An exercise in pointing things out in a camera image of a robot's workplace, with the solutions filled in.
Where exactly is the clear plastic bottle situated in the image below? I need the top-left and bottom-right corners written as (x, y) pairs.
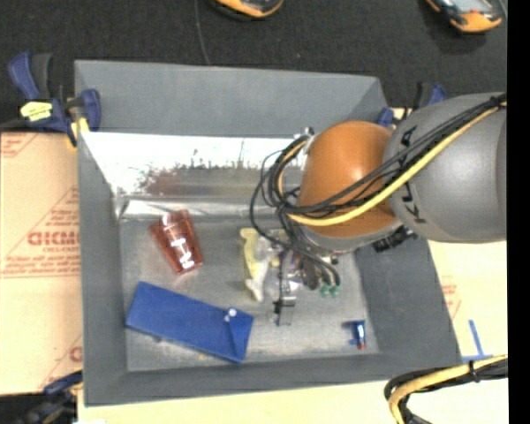
top-left (253, 231), bottom-right (302, 299)

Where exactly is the pale yellow toy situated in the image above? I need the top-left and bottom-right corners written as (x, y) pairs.
top-left (238, 227), bottom-right (280, 302)

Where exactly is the small blue tool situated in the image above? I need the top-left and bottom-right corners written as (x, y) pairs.
top-left (341, 320), bottom-right (367, 351)

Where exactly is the blue flat box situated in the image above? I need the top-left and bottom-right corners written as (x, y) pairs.
top-left (124, 280), bottom-right (255, 365)

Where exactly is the grey metal bin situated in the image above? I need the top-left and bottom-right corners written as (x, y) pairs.
top-left (73, 59), bottom-right (463, 406)

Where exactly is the brown cardboard board, red print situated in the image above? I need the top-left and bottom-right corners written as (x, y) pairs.
top-left (0, 130), bottom-right (86, 398)

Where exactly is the black cylinder on white bracket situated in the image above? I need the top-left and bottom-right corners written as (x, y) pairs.
top-left (372, 224), bottom-right (419, 254)

